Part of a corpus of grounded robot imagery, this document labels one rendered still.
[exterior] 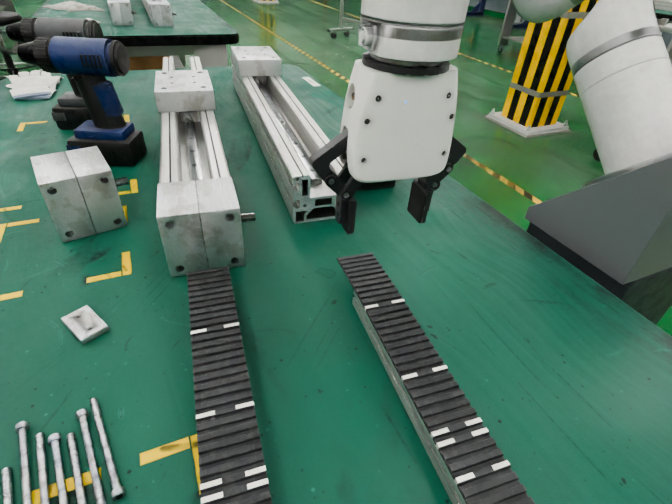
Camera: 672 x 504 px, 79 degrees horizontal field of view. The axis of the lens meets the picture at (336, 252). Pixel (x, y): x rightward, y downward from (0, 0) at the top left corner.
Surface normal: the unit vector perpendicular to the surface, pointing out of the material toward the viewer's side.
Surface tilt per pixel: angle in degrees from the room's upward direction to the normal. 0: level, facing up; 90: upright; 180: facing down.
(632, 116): 70
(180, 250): 90
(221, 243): 90
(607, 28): 66
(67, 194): 90
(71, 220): 90
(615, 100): 79
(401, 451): 0
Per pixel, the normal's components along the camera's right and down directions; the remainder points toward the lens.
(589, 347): 0.05, -0.80
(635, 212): -0.91, 0.21
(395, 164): 0.32, 0.57
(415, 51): 0.01, 0.60
